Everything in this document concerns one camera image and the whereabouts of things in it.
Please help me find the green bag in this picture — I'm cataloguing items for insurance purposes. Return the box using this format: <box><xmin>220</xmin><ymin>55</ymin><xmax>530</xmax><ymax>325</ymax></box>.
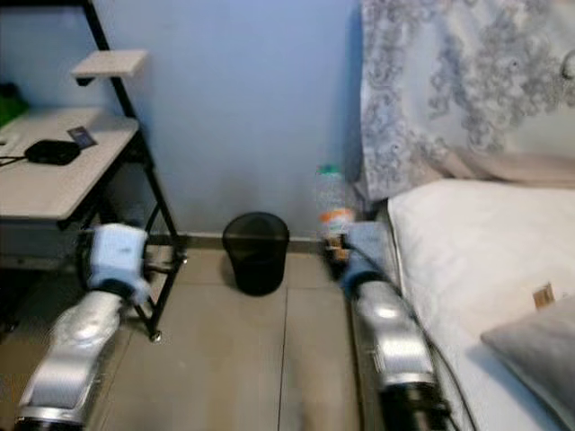
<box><xmin>0</xmin><ymin>83</ymin><xmax>30</xmax><ymax>128</ymax></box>

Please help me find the small brown card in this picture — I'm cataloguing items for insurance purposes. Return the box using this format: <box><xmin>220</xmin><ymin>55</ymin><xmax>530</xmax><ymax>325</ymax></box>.
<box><xmin>533</xmin><ymin>282</ymin><xmax>556</xmax><ymax>311</ymax></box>

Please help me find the white quilted mattress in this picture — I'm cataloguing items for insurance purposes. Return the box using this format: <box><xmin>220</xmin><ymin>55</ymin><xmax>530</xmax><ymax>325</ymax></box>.
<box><xmin>386</xmin><ymin>180</ymin><xmax>575</xmax><ymax>431</ymax></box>

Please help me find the black mesh waste bin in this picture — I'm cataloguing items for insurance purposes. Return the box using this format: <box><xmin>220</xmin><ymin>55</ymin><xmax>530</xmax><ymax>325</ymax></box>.
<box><xmin>222</xmin><ymin>212</ymin><xmax>290</xmax><ymax>298</ymax></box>

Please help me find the grey pillow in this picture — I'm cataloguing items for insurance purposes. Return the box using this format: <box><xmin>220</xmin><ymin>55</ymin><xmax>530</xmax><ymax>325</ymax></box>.
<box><xmin>481</xmin><ymin>301</ymin><xmax>575</xmax><ymax>428</ymax></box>

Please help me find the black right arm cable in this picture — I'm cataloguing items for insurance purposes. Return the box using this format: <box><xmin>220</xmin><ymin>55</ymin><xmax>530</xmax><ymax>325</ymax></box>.
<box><xmin>409</xmin><ymin>305</ymin><xmax>482</xmax><ymax>431</ymax></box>

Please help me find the beige bed side cushion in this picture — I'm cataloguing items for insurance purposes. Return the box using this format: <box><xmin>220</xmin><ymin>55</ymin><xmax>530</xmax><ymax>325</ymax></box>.
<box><xmin>445</xmin><ymin>148</ymin><xmax>575</xmax><ymax>191</ymax></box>

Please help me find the white desk with black frame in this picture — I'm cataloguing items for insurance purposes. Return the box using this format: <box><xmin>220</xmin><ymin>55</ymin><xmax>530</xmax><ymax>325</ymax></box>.
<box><xmin>0</xmin><ymin>0</ymin><xmax>190</xmax><ymax>343</ymax></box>

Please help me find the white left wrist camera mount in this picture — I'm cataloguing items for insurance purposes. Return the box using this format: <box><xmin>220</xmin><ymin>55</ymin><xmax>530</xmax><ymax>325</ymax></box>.
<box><xmin>88</xmin><ymin>224</ymin><xmax>155</xmax><ymax>303</ymax></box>

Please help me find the small dark card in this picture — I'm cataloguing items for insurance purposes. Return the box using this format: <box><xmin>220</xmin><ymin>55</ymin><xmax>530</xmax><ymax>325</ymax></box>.
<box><xmin>66</xmin><ymin>128</ymin><xmax>98</xmax><ymax>150</ymax></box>

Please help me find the clear plastic drink bottle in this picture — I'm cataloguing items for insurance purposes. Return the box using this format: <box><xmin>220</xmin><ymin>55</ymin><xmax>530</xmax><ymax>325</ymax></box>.
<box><xmin>314</xmin><ymin>164</ymin><xmax>360</xmax><ymax>262</ymax></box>

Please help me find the black pouch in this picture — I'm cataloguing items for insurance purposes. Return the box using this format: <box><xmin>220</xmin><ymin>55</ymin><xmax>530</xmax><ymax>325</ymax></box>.
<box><xmin>25</xmin><ymin>140</ymin><xmax>82</xmax><ymax>166</ymax></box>

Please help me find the small white shelf board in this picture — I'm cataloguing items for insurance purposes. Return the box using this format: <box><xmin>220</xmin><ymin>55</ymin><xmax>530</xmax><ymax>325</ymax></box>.
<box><xmin>70</xmin><ymin>49</ymin><xmax>149</xmax><ymax>87</ymax></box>

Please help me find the white flat device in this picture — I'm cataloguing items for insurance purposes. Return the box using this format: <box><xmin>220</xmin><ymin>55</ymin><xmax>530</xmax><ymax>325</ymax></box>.
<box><xmin>0</xmin><ymin>135</ymin><xmax>22</xmax><ymax>159</ymax></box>

